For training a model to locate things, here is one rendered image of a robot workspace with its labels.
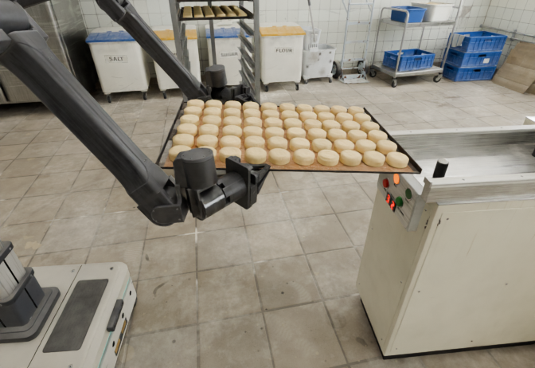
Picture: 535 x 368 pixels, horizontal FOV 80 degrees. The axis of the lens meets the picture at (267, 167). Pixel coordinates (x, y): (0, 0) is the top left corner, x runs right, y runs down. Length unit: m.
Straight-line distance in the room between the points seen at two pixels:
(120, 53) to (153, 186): 3.58
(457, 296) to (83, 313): 1.35
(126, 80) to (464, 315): 3.83
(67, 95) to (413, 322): 1.24
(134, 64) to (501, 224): 3.77
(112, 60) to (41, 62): 3.56
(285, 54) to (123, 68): 1.91
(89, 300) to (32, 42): 1.11
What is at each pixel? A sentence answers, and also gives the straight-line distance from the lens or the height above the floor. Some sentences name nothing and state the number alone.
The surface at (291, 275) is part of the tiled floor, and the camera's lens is 1.77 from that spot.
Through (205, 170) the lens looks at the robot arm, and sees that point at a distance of 0.55.
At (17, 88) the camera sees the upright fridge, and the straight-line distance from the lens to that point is 4.27.
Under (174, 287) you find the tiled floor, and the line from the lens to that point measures 1.78.
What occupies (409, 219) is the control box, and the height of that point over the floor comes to 0.75.
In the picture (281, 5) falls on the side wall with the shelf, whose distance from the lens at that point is 4.75.
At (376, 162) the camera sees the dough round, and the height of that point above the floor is 0.99.
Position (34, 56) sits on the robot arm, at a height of 1.26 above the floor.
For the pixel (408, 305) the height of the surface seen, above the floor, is 0.41.
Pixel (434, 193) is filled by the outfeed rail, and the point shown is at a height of 0.87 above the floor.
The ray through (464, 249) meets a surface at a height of 0.66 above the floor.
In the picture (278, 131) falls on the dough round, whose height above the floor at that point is 1.01.
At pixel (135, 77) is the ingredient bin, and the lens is 4.17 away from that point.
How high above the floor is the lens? 1.37
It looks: 32 degrees down
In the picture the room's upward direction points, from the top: straight up
